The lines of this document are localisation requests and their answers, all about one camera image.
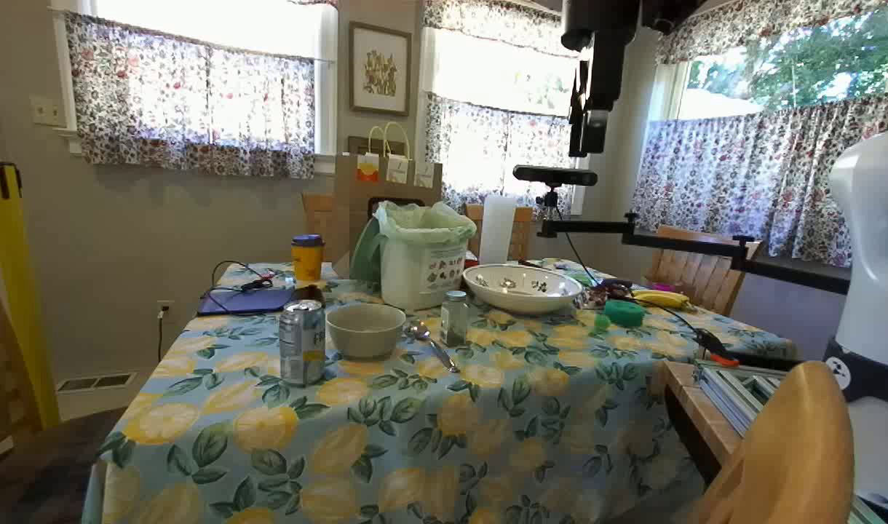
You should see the floral cafe curtain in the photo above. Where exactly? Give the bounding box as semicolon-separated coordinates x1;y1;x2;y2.
64;13;321;184
422;91;586;213
630;91;888;273

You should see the light wooden chair back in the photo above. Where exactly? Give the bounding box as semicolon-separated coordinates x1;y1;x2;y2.
687;362;858;524

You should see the dark blue folder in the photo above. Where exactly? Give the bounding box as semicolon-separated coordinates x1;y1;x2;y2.
195;285;301;317

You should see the glass spice bottle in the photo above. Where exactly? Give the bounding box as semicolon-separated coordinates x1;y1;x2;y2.
441;289;471;350

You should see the yellow jar with blue lid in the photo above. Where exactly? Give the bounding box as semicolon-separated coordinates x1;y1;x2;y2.
288;231;327;289

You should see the black camera on stand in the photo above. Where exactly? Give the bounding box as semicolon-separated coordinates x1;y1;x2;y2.
510;164;601;190

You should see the slatted wooden chair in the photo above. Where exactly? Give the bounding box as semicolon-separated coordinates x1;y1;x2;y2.
643;228;764;317

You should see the dark seat wicker chair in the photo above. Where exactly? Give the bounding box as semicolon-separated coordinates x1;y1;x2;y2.
0;241;125;524

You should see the small gift bag orange print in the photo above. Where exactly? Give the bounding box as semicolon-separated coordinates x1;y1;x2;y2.
353;122;385;187

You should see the floral curtain valance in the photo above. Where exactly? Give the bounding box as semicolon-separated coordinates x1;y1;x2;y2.
658;0;888;66
422;0;582;59

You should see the wall outlet with plug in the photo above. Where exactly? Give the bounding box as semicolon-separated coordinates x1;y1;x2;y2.
152;296;174;362

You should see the white waste bin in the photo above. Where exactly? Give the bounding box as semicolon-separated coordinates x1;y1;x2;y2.
379;202;476;315

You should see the yellow post with black band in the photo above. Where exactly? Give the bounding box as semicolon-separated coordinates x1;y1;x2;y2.
0;160;62;432

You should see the metal spoon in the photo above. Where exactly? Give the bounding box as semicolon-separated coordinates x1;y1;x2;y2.
406;317;458;374

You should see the framed botanical picture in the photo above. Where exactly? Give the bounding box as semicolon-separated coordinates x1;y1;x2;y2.
347;21;413;119

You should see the small white gift bag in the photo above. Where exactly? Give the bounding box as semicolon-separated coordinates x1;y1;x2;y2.
382;119;412;187

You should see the lemon print tablecloth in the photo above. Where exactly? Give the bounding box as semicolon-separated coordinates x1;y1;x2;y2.
78;260;805;524

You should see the silver soda can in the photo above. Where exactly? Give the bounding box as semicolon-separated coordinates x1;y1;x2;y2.
276;296;329;388

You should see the beige light switch plate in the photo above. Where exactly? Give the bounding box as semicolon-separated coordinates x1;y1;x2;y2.
29;93;71;130

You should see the green bin liner bag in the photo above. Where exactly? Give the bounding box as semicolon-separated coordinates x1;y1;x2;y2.
349;199;481;293

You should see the green sponge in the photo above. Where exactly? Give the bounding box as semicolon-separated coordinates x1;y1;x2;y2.
601;296;649;328

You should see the black handled tool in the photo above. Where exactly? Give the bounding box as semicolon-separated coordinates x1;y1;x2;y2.
687;324;805;374

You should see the white floor vent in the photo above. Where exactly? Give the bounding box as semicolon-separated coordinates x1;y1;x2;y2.
56;369;136;395

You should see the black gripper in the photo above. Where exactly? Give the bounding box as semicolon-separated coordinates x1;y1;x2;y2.
559;0;643;157

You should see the large white dish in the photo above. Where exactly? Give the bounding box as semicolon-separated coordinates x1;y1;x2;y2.
461;260;589;317

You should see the grey ceramic bowl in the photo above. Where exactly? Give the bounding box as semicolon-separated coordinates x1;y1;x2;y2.
327;304;409;363

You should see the yellow sponge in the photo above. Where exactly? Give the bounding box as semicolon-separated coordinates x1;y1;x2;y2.
633;285;692;312

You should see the white paper towel roll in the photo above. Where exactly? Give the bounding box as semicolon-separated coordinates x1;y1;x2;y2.
478;192;519;267

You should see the wooden frame rack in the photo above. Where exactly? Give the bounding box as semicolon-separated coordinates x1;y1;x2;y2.
658;358;759;481

